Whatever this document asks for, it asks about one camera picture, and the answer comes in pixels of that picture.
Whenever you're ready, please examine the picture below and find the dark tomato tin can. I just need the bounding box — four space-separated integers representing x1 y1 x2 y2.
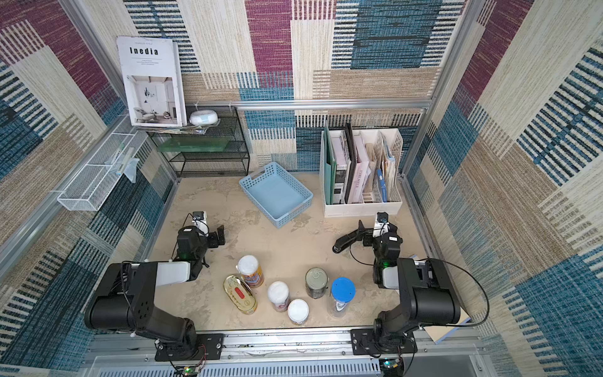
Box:
306 267 328 299

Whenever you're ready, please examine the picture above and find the yellow can white lid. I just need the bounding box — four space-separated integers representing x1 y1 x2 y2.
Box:
236 255 264 288

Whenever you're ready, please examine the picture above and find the oval gold fish tin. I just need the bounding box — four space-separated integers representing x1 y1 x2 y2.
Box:
223 274 258 315

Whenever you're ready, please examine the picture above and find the light blue plastic basket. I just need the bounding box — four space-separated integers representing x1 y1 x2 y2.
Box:
239 162 313 229

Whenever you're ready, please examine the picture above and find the red label can white lid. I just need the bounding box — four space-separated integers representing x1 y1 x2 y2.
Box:
267 281 291 312

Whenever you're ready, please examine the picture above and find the orange fruit can white lid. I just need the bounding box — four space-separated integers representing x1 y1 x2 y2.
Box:
287 298 309 325

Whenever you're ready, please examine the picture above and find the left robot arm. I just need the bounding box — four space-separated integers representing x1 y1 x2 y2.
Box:
84 226 225 362

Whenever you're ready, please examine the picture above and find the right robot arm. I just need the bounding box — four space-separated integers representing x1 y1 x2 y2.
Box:
332 222 461 357

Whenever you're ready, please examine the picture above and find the clear tube blue lid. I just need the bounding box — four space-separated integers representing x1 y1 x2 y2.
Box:
328 277 356 317

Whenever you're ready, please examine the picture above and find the pink book in organizer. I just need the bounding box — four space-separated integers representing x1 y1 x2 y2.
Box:
350 134 370 204

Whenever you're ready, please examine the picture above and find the blue book in organizer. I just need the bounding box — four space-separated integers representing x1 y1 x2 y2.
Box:
376 169 388 203

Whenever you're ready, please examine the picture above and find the white file organizer box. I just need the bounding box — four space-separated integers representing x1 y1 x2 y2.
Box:
319 125 404 218

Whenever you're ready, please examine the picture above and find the green folder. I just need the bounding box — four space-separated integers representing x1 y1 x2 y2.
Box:
323 125 336 205

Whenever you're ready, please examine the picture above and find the black binder in organizer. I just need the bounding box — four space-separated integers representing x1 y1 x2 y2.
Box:
344 123 357 204

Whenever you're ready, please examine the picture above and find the tan booklet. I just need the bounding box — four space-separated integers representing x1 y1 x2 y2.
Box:
424 309 470 344

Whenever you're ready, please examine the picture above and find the white round device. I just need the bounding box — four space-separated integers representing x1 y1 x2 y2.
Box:
189 109 219 127

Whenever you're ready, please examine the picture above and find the white Inedia magazine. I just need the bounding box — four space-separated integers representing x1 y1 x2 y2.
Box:
116 36 187 130

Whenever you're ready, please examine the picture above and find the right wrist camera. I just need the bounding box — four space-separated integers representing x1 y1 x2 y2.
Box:
372 212 389 238

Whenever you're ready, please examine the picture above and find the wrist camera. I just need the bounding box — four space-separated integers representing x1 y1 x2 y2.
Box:
372 212 389 238
192 210 210 236

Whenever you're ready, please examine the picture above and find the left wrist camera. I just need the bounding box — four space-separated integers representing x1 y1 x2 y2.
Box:
192 210 210 236

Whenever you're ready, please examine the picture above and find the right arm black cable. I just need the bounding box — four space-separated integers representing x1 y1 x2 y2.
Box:
426 258 491 328

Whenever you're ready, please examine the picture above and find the black wire shelf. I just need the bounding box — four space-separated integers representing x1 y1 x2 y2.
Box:
149 105 251 178

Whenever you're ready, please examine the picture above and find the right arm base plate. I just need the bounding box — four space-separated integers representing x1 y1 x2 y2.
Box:
350 328 417 358

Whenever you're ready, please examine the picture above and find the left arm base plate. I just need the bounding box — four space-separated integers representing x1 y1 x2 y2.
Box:
155 333 225 362

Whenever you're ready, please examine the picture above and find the white wire wall basket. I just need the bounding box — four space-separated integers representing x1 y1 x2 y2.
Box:
57 132 148 211

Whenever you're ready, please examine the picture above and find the aluminium front rail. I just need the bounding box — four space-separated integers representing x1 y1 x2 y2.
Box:
79 326 496 376

